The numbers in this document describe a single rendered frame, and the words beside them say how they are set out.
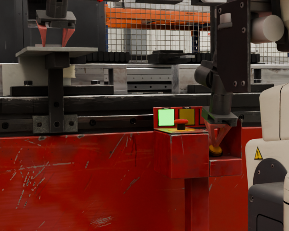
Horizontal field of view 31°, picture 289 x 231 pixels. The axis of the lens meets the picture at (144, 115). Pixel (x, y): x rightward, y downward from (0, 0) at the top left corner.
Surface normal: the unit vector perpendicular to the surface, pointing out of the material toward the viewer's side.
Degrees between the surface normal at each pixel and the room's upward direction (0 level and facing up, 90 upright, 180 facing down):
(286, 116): 90
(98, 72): 90
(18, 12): 90
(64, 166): 90
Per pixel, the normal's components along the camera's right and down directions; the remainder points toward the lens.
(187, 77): 0.34, 0.04
